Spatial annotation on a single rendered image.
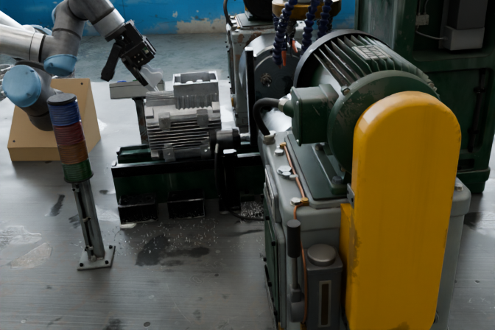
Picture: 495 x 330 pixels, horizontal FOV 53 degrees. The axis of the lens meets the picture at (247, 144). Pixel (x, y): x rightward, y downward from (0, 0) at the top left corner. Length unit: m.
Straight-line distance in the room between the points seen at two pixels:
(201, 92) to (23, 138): 0.76
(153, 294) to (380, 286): 0.58
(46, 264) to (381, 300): 0.85
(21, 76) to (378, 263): 1.28
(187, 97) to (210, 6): 5.79
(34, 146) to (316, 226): 1.29
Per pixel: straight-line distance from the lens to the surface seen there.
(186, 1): 7.16
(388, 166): 0.63
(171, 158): 1.37
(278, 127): 1.08
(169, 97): 1.37
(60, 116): 1.10
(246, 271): 1.19
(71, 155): 1.13
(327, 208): 0.74
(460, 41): 1.35
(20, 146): 1.88
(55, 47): 1.41
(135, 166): 1.41
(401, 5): 1.25
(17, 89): 1.69
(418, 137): 0.63
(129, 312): 1.14
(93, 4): 1.38
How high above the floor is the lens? 1.56
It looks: 25 degrees down
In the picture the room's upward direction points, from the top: 3 degrees counter-clockwise
